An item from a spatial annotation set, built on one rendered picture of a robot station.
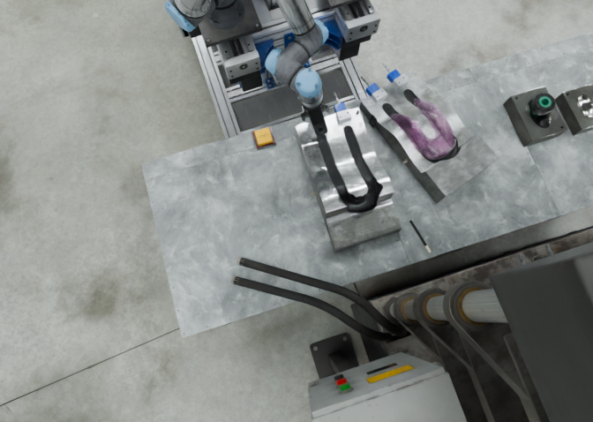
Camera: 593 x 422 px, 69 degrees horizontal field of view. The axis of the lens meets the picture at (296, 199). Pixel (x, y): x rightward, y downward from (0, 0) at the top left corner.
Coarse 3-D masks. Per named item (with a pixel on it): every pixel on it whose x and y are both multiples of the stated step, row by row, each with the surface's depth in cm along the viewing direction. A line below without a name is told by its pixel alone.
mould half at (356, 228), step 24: (336, 120) 167; (360, 120) 167; (312, 144) 165; (336, 144) 165; (360, 144) 165; (312, 168) 163; (336, 192) 155; (360, 192) 155; (384, 192) 155; (336, 216) 160; (360, 216) 161; (384, 216) 160; (336, 240) 158; (360, 240) 158
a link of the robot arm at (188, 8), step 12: (168, 0) 140; (180, 0) 135; (192, 0) 129; (204, 0) 130; (168, 12) 144; (180, 12) 138; (192, 12) 137; (204, 12) 139; (180, 24) 144; (192, 24) 143
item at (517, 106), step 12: (516, 96) 172; (528, 96) 172; (516, 108) 170; (528, 108) 172; (516, 120) 173; (528, 120) 169; (540, 120) 171; (552, 120) 169; (528, 132) 168; (540, 132) 168; (552, 132) 168; (528, 144) 171
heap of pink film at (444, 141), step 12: (420, 108) 168; (432, 108) 166; (396, 120) 168; (408, 120) 166; (432, 120) 164; (444, 120) 165; (408, 132) 164; (420, 132) 164; (444, 132) 165; (420, 144) 163; (432, 144) 164; (444, 144) 164; (432, 156) 163
